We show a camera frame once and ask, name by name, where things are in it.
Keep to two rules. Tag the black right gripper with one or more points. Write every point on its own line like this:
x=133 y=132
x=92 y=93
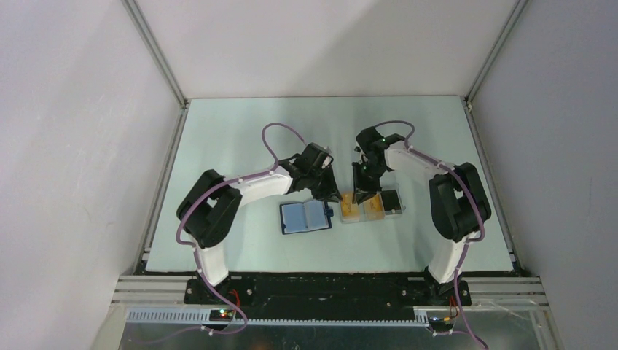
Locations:
x=362 y=190

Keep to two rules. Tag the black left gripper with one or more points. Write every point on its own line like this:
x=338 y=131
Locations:
x=331 y=192

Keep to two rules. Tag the blue card holder wallet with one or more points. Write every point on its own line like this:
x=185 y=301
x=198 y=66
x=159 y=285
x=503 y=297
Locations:
x=305 y=217

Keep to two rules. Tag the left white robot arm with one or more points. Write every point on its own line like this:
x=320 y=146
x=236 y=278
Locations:
x=207 y=212

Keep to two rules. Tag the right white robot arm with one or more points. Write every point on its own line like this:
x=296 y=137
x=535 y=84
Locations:
x=458 y=202

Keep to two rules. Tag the clear plastic card tray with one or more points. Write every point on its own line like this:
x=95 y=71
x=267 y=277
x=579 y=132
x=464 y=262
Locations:
x=388 y=215

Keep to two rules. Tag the right controller board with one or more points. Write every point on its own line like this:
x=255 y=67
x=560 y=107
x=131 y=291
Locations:
x=442 y=320

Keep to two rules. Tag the controller board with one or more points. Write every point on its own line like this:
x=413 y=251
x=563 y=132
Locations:
x=442 y=320
x=221 y=315

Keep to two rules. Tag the left controller board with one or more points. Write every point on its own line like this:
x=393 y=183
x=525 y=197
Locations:
x=221 y=315

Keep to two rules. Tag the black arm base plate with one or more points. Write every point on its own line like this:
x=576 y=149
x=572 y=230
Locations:
x=329 y=296

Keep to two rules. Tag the grey cable duct strip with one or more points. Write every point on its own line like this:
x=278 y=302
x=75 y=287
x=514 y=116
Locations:
x=206 y=316

